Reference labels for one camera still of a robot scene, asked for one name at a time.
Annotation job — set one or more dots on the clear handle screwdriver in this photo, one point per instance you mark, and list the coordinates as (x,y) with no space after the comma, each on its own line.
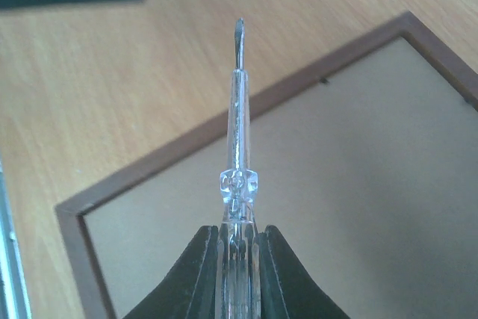
(238,288)

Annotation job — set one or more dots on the brown wooden picture frame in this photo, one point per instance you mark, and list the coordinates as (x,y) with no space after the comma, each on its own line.
(92,290)

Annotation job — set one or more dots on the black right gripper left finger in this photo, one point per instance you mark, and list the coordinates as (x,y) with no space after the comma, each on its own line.
(188,289)

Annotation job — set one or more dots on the brown frame backing board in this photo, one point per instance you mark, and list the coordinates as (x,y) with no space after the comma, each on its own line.
(371,177)

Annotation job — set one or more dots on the aluminium rail base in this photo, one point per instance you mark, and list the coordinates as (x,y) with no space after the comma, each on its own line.
(15,303)

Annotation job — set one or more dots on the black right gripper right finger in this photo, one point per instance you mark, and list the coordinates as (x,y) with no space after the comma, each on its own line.
(287,289)

